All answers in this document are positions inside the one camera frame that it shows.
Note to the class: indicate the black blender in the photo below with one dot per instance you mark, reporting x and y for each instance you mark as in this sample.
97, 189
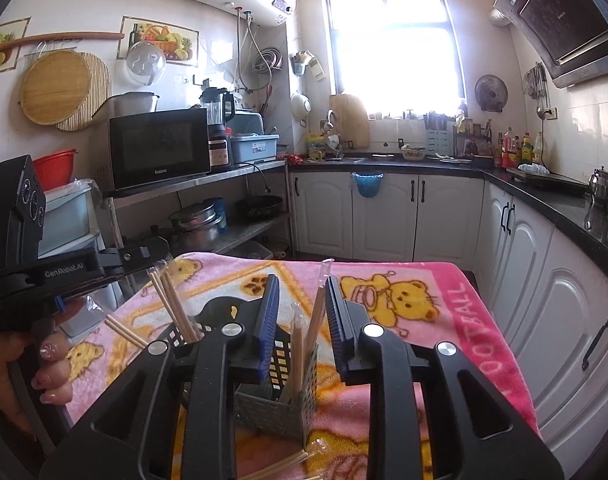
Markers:
216, 130

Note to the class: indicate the red plastic basin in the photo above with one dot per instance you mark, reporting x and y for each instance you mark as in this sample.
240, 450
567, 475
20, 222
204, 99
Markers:
56, 165

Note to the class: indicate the small wall fan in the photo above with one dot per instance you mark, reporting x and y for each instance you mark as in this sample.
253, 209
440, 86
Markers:
490, 92

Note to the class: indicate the fruit wall poster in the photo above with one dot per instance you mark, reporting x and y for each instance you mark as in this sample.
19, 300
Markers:
176, 40
1, 45

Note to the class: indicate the steel faucet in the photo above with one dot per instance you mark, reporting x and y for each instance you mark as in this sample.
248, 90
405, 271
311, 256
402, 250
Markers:
333, 130

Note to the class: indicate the teal knife organizer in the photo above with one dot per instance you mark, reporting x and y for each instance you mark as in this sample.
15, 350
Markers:
438, 137

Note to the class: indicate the black wok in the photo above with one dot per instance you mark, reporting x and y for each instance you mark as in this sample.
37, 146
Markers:
259, 207

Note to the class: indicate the round wooden boards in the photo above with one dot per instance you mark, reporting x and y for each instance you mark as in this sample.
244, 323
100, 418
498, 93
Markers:
54, 87

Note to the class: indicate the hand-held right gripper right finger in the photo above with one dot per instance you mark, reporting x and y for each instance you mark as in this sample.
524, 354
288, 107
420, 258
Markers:
338, 335

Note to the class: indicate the hanging utensil holder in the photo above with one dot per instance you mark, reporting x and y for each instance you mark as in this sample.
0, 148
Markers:
308, 65

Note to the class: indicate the white plastic tub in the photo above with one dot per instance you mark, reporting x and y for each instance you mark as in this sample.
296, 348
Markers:
131, 105

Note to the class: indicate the white cloth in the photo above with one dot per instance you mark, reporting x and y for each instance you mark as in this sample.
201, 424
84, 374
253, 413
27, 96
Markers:
532, 169

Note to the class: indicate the silver exhaust duct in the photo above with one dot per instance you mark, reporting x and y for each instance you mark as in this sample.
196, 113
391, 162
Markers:
498, 17

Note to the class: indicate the grey perforated utensil basket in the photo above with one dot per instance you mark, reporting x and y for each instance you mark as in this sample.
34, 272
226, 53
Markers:
279, 410

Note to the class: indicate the black kitchen countertop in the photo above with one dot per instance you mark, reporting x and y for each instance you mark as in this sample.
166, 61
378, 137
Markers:
598, 230

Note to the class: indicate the white hanging colander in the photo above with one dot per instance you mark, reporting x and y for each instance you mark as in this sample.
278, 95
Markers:
301, 106

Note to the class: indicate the person's left hand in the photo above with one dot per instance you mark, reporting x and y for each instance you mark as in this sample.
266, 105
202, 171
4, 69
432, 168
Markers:
51, 367

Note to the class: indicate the hanging metal ladles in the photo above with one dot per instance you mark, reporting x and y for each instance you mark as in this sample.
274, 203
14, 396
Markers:
536, 87

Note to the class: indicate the wooden cutting board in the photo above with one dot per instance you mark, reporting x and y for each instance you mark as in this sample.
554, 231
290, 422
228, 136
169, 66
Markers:
354, 120

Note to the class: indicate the row of condiment bottles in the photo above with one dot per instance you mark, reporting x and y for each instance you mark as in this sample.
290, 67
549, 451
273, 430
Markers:
521, 150

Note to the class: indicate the white kitchen cabinets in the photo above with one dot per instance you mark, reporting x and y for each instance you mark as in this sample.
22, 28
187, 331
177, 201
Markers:
433, 220

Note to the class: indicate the pink printed bear blanket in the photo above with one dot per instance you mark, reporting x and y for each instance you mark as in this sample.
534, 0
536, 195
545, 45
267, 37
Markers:
453, 280

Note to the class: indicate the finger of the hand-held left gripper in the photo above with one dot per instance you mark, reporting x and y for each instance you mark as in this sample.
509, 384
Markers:
134, 257

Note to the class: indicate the grey dish tub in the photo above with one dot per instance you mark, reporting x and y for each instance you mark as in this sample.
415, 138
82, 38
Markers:
254, 149

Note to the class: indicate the pile of chopsticks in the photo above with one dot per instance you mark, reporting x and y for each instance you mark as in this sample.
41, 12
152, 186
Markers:
279, 462

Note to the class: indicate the blue can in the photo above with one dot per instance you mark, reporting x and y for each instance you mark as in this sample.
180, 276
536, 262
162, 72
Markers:
220, 215

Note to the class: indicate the wall socket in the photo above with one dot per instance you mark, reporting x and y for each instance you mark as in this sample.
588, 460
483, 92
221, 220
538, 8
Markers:
550, 112

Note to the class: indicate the black microwave oven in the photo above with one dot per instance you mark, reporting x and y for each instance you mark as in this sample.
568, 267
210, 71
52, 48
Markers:
156, 150

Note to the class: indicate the steel kettle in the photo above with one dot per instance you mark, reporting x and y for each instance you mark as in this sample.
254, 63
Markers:
599, 187

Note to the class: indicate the stacked steel pots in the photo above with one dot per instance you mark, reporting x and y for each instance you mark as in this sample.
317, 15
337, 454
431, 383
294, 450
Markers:
196, 225

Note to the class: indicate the patterned ceramic bowl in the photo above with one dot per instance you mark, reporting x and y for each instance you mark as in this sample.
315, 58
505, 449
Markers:
413, 154

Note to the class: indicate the blue-grey plastic drawer unit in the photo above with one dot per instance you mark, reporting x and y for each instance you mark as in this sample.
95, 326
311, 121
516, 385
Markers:
69, 210

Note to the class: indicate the bamboo chopstick pair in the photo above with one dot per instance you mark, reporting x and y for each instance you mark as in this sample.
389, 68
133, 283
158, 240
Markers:
126, 332
176, 305
296, 355
314, 325

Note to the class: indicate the long wooden rolling pin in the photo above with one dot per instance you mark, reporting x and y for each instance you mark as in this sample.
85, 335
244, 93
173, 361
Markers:
59, 39

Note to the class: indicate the steel shelf rack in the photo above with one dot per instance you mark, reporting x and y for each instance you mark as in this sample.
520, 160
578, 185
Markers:
194, 180

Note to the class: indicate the black range hood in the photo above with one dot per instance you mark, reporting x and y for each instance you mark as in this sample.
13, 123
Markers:
563, 20

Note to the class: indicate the black induction cooker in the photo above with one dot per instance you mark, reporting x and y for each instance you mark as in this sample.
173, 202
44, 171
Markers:
558, 182

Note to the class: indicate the kitchen window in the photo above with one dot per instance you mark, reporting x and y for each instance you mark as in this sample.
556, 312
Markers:
393, 45

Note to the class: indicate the clear plastic dome lid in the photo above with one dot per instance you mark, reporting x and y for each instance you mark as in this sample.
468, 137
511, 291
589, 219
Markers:
146, 64

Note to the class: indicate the round ribbed straw mat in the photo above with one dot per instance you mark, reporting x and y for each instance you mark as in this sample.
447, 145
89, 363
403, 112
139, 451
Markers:
100, 95

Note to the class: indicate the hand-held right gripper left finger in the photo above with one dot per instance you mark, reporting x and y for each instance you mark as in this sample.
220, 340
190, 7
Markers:
268, 325

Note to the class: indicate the blue hanging bin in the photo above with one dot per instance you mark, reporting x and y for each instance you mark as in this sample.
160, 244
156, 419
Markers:
367, 185

